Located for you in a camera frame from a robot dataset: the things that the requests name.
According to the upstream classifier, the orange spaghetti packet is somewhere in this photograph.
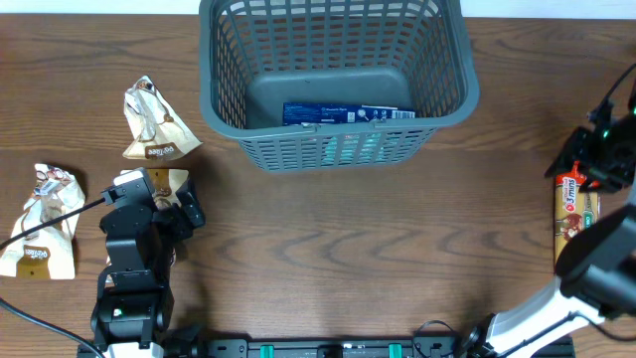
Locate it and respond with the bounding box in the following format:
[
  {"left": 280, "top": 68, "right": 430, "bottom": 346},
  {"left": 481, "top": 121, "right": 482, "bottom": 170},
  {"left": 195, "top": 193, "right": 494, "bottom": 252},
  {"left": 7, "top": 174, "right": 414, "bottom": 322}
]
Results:
[{"left": 554, "top": 162, "right": 600, "bottom": 263}]

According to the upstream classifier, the cream snack pouch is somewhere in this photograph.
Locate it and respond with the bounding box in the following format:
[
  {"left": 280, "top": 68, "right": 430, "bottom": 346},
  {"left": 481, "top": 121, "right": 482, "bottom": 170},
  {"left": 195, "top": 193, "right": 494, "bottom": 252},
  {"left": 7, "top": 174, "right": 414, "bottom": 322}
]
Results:
[{"left": 122, "top": 76, "right": 202, "bottom": 161}]

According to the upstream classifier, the blue carton box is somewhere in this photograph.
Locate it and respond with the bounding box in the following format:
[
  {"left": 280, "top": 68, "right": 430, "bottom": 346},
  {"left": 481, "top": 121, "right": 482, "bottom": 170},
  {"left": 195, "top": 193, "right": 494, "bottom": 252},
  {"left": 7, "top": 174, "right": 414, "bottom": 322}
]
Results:
[{"left": 282, "top": 102, "right": 416, "bottom": 125}]

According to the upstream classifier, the light teal wipes packet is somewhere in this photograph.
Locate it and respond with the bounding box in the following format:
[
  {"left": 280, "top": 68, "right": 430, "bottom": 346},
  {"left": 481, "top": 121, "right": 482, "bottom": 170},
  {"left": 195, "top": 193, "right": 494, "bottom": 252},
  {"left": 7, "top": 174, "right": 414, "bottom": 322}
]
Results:
[{"left": 321, "top": 133, "right": 398, "bottom": 166}]

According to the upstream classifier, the cream pouch under arm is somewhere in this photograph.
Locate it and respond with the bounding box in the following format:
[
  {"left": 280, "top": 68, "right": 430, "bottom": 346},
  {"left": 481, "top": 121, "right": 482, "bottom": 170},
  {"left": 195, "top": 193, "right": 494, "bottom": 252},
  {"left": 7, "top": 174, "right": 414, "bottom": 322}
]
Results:
[{"left": 101, "top": 168, "right": 190, "bottom": 284}]

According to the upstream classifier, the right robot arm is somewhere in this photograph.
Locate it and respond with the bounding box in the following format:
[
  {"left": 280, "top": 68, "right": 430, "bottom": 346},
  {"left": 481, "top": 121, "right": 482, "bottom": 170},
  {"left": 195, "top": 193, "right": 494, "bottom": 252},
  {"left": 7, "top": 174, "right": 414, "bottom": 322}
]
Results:
[{"left": 453, "top": 95, "right": 635, "bottom": 357}]

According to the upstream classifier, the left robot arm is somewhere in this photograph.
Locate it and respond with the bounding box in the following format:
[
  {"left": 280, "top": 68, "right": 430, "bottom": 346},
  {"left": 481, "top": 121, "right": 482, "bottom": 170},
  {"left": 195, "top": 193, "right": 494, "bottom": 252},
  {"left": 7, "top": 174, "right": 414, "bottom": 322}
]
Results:
[{"left": 90, "top": 169, "right": 206, "bottom": 357}]

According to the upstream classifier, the cream pouch far left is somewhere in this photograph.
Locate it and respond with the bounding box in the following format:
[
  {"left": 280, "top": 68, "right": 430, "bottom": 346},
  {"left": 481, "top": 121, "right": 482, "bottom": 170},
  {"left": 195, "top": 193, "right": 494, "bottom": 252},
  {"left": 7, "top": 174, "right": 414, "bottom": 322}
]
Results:
[{"left": 1, "top": 163, "right": 85, "bottom": 280}]

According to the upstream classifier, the grey plastic basket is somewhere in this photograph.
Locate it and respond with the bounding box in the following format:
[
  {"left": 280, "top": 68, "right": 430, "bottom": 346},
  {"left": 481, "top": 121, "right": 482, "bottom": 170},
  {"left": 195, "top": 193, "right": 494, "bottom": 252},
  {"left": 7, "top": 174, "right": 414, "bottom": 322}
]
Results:
[{"left": 199, "top": 0, "right": 480, "bottom": 172}]

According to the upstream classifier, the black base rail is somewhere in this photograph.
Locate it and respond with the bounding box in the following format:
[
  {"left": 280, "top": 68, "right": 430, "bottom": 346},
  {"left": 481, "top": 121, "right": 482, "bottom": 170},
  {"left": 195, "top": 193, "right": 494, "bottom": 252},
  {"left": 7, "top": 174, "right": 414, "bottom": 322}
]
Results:
[{"left": 77, "top": 335, "right": 576, "bottom": 358}]

